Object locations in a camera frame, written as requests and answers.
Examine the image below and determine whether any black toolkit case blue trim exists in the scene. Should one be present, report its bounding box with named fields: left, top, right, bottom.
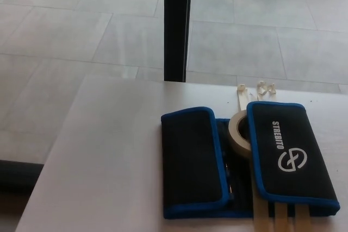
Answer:
left=160, top=101, right=341, bottom=220

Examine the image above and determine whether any beige masking tape roll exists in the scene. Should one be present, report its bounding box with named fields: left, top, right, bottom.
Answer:
left=227, top=110, right=258, bottom=159

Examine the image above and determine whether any black vertical post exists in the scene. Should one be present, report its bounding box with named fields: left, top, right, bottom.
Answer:
left=164, top=0, right=194, bottom=83

